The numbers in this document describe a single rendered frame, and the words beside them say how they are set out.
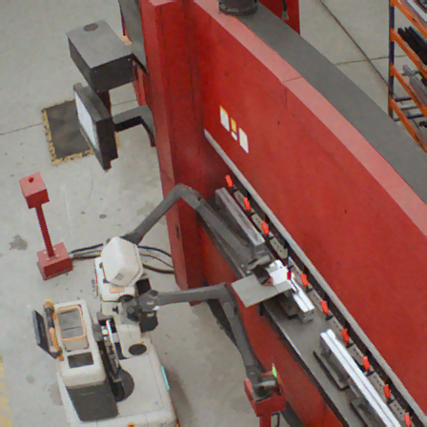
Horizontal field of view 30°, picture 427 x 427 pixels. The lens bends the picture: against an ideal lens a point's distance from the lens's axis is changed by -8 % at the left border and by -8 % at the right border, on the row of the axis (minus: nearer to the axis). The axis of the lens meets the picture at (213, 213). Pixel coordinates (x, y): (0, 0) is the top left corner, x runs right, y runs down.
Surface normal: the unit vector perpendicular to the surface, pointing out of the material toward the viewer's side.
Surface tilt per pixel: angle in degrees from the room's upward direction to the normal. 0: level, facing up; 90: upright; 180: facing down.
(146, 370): 0
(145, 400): 0
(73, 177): 0
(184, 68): 90
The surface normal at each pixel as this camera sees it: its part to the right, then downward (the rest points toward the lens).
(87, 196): -0.07, -0.72
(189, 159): 0.43, 0.60
